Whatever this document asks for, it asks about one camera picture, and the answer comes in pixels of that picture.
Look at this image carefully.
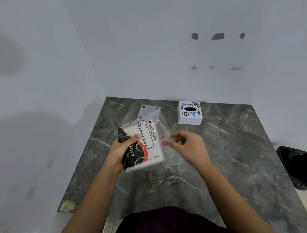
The person's right hand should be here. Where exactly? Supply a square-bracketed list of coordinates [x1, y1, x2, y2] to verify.
[166, 130, 213, 172]

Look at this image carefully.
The person's left hand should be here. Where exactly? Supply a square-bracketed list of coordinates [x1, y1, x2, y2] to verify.
[105, 134, 141, 175]

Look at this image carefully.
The plastic-wrapped tissue packet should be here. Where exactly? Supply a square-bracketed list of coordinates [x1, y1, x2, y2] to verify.
[117, 112, 185, 172]

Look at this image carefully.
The person's right forearm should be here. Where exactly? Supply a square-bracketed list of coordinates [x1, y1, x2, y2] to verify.
[199, 162, 277, 233]

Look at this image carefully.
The person's left forearm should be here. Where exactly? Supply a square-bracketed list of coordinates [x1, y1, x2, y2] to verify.
[62, 164, 123, 233]

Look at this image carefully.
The white tissue box with stickers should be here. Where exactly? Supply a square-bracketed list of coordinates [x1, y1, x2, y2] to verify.
[178, 101, 203, 125]

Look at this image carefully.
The white plate with holes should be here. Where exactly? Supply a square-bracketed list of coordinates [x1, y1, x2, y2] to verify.
[137, 105, 161, 120]

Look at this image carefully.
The person's dark maroon clothing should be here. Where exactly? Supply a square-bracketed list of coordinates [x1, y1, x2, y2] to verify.
[116, 206, 235, 233]

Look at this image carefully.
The yellow tape patch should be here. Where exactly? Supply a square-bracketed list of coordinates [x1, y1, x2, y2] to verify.
[59, 200, 76, 213]

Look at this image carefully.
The black trash bag bin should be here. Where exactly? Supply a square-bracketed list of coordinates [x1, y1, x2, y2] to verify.
[276, 146, 307, 191]

